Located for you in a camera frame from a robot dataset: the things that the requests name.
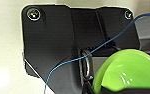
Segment yellow green colander bowl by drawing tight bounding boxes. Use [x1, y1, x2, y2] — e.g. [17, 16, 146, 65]
[92, 48, 150, 94]

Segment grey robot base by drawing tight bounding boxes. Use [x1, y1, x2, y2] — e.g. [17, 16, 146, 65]
[20, 4, 140, 94]

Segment blue cable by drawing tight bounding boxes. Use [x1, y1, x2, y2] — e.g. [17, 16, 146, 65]
[43, 12, 150, 94]

